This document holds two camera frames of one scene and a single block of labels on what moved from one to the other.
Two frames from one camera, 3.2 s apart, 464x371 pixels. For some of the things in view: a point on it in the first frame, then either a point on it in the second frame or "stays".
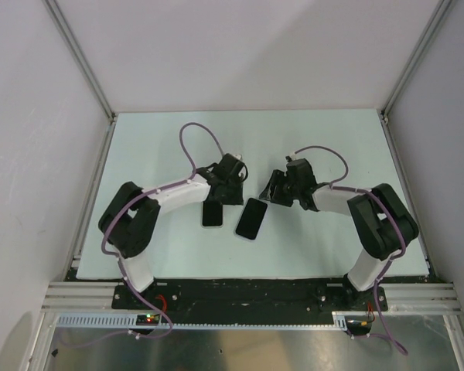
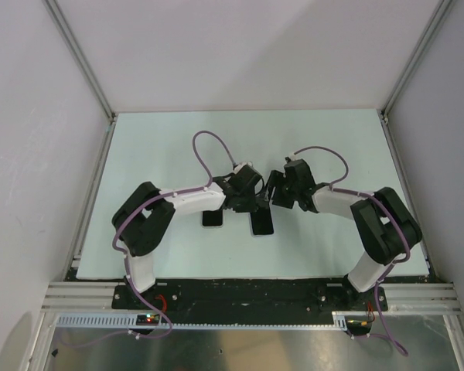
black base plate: x=243 y=297 stays
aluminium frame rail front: x=400 y=297 stays
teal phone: x=250 y=221 -> x=261 y=222
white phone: x=212 y=213 stays
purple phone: x=251 y=218 -> x=261 y=222
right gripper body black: x=295 y=188 stays
